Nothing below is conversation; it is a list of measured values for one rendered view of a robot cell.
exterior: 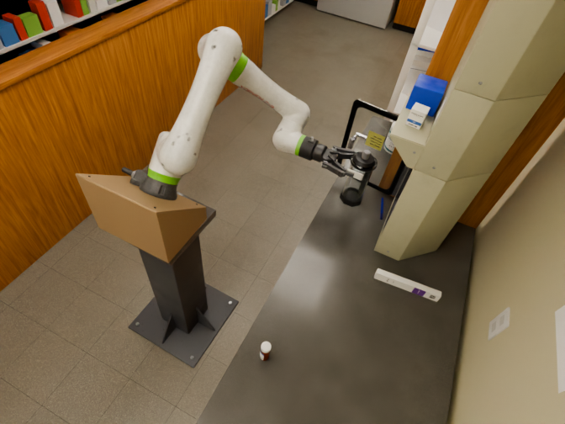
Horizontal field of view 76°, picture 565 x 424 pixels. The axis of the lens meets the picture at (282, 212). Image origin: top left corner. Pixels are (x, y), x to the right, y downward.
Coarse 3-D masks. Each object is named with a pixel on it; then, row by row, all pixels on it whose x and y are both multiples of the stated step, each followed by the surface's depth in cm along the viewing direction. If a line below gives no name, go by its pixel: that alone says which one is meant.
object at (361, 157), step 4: (360, 152) 147; (364, 152) 143; (368, 152) 143; (356, 156) 145; (360, 156) 145; (364, 156) 144; (368, 156) 144; (372, 156) 146; (356, 160) 144; (360, 160) 144; (364, 160) 144; (368, 160) 145; (372, 160) 145; (356, 164) 144; (360, 164) 144; (364, 164) 143; (368, 164) 143; (372, 164) 144
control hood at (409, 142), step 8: (408, 112) 127; (400, 120) 123; (432, 120) 125; (400, 128) 120; (408, 128) 121; (424, 128) 122; (392, 136) 118; (400, 136) 117; (408, 136) 118; (416, 136) 118; (424, 136) 118; (400, 144) 118; (408, 144) 117; (416, 144) 116; (424, 144) 116; (400, 152) 120; (408, 152) 119; (416, 152) 118; (408, 160) 121; (416, 160) 120
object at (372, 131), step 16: (368, 112) 153; (352, 128) 162; (368, 128) 158; (384, 128) 153; (368, 144) 162; (384, 144) 158; (384, 160) 163; (400, 160) 158; (384, 176) 168; (400, 176) 164
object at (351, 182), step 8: (352, 160) 146; (376, 160) 147; (352, 168) 147; (368, 168) 143; (368, 176) 148; (352, 184) 152; (360, 184) 150; (344, 192) 158; (352, 192) 154; (360, 192) 154; (352, 200) 158
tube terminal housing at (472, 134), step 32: (448, 96) 107; (544, 96) 103; (448, 128) 108; (480, 128) 104; (512, 128) 110; (448, 160) 115; (480, 160) 117; (416, 192) 128; (448, 192) 126; (384, 224) 160; (416, 224) 137; (448, 224) 145
